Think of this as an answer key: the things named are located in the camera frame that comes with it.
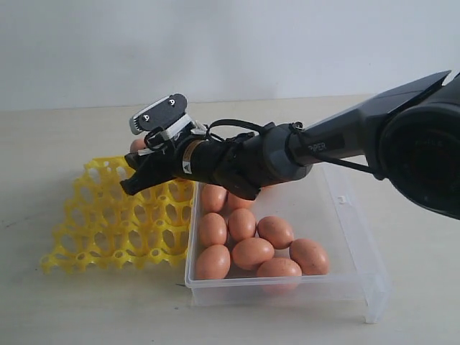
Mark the clear plastic bin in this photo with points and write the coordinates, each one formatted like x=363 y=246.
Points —
x=320 y=207

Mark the yellow plastic egg tray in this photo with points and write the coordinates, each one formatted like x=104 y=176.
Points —
x=104 y=227

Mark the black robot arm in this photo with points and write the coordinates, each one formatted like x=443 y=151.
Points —
x=408 y=135

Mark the brown egg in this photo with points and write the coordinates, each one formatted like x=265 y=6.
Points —
x=213 y=263
x=279 y=267
x=250 y=253
x=277 y=231
x=267 y=187
x=213 y=198
x=137 y=145
x=310 y=256
x=212 y=229
x=235 y=202
x=242 y=224

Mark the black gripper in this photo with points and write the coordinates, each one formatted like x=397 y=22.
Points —
x=236 y=164

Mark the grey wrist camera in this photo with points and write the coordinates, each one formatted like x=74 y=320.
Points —
x=166 y=117

